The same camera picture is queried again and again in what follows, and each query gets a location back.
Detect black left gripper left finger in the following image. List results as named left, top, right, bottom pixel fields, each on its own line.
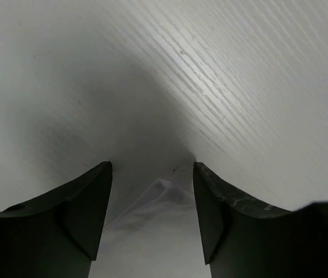
left=0, top=162, right=112, bottom=277

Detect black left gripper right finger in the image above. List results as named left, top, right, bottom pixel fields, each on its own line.
left=193, top=162, right=328, bottom=277

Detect white t shirt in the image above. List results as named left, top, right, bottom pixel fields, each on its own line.
left=89, top=165, right=211, bottom=277

